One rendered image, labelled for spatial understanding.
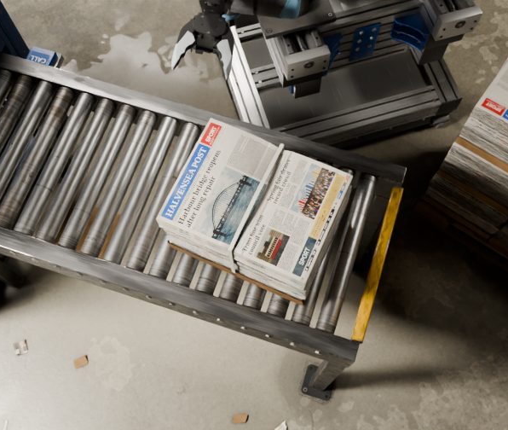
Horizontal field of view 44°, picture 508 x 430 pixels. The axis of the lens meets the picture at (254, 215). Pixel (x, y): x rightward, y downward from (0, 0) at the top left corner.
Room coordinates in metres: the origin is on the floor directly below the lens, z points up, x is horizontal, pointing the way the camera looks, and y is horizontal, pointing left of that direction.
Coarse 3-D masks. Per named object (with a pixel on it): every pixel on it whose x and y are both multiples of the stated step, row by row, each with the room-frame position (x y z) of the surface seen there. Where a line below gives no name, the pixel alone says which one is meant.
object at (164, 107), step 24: (24, 72) 1.07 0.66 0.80; (48, 72) 1.06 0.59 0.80; (96, 96) 0.98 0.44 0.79; (120, 96) 0.97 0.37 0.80; (144, 96) 0.97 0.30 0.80; (192, 120) 0.88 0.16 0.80; (240, 120) 0.88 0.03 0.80; (288, 144) 0.80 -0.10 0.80; (312, 144) 0.79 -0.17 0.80; (336, 168) 0.73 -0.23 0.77; (360, 168) 0.71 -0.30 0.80; (384, 168) 0.71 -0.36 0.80; (384, 192) 0.68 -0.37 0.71
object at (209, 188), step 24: (216, 120) 0.75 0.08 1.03; (216, 144) 0.68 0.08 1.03; (240, 144) 0.68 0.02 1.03; (264, 144) 0.68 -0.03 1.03; (192, 168) 0.62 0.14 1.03; (216, 168) 0.62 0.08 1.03; (240, 168) 0.62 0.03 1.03; (192, 192) 0.56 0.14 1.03; (216, 192) 0.56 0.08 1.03; (240, 192) 0.56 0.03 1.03; (168, 216) 0.51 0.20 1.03; (192, 216) 0.51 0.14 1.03; (216, 216) 0.50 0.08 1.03; (192, 240) 0.46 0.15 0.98; (216, 240) 0.45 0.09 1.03
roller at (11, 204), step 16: (64, 96) 0.98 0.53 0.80; (48, 112) 0.93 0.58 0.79; (64, 112) 0.94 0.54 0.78; (48, 128) 0.88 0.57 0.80; (32, 144) 0.83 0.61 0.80; (48, 144) 0.83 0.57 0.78; (32, 160) 0.78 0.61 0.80; (16, 176) 0.73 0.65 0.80; (32, 176) 0.74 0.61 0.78; (16, 192) 0.68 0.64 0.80; (0, 208) 0.64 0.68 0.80; (16, 208) 0.64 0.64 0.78; (0, 224) 0.59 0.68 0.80
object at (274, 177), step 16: (272, 144) 0.68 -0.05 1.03; (256, 176) 0.60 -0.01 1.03; (272, 176) 0.60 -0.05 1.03; (272, 192) 0.56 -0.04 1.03; (240, 208) 0.52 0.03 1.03; (256, 208) 0.52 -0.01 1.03; (256, 224) 0.48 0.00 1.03; (224, 240) 0.45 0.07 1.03; (240, 240) 0.44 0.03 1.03; (224, 256) 0.43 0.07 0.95; (240, 256) 0.41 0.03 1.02; (240, 272) 0.42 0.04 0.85
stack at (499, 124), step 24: (504, 72) 0.99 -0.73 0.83; (504, 96) 0.90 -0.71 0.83; (480, 120) 0.86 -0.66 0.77; (504, 120) 0.83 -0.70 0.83; (456, 144) 0.88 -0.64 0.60; (480, 144) 0.84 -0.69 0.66; (504, 144) 0.80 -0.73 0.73; (456, 168) 0.85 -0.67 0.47; (480, 168) 0.81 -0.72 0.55; (432, 192) 0.87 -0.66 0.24; (456, 192) 0.83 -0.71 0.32; (480, 192) 0.79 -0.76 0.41; (504, 192) 0.75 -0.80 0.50; (432, 216) 0.83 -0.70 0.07; (480, 216) 0.76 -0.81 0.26; (504, 216) 0.72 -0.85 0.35; (480, 240) 0.71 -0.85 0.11; (504, 240) 0.68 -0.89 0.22; (504, 264) 0.64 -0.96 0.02
